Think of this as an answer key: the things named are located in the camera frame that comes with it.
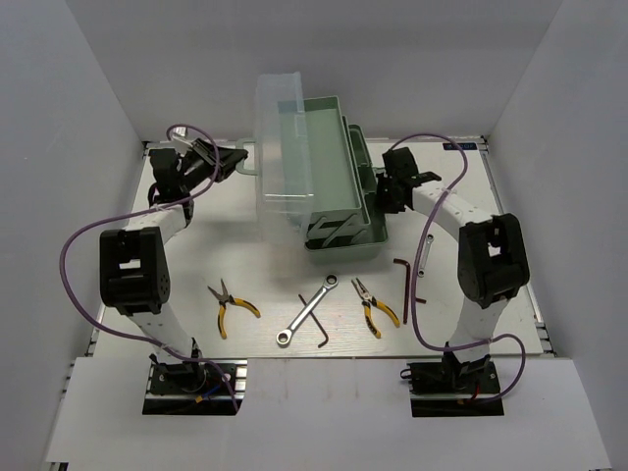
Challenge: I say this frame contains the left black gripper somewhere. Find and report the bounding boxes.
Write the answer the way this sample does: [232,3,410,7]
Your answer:
[179,136,248,192]

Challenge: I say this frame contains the green toolbox with clear lid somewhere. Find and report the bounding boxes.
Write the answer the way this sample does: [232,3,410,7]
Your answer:
[236,73,389,264]

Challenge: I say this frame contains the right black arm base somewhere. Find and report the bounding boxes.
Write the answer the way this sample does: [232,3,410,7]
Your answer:
[399,361,504,418]

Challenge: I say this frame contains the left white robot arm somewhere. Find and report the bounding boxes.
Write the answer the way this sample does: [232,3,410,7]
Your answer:
[99,138,248,392]

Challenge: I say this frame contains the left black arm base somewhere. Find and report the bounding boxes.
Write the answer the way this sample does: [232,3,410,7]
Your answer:
[141,354,247,417]

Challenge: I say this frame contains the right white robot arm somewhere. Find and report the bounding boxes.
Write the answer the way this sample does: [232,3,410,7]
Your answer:
[377,147,530,392]

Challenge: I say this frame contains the small silver wrench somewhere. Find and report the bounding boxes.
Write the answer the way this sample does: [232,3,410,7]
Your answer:
[417,234,434,278]

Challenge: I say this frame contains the long dark red hex key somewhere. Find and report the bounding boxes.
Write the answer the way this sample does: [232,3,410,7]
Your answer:
[392,258,411,325]

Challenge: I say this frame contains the right blue table sticker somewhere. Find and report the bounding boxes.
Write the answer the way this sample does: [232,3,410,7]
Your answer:
[443,142,478,151]

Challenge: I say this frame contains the dark hex key under wrench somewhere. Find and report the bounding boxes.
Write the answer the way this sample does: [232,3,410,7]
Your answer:
[297,293,329,349]

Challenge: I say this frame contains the large silver ratchet wrench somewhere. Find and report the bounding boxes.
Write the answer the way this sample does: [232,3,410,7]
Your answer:
[276,274,339,347]

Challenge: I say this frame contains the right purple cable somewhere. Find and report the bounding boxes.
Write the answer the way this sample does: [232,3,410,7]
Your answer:
[390,132,528,404]

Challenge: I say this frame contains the purple cable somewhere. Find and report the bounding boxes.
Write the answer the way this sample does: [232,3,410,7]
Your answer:
[390,132,528,404]
[59,124,241,413]

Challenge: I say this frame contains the right yellow handled pliers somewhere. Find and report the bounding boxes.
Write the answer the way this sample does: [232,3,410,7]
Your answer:
[351,277,400,339]

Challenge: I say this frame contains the yellow handled pliers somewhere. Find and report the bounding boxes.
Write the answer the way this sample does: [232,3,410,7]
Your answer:
[351,277,400,339]
[207,280,261,340]

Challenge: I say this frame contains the left yellow handled pliers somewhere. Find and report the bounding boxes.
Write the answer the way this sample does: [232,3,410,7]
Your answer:
[207,280,261,340]

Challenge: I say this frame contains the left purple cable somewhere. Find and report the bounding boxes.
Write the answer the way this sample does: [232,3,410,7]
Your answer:
[59,124,241,413]

